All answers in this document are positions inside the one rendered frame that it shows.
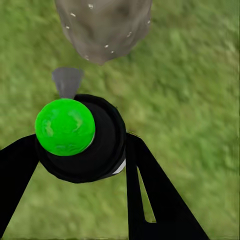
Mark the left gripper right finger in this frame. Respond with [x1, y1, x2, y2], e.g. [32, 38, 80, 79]
[125, 133, 210, 240]

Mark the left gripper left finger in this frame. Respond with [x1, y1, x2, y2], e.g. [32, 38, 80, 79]
[0, 134, 39, 239]

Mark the pesticide atomizer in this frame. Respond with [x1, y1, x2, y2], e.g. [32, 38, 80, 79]
[35, 67, 127, 183]

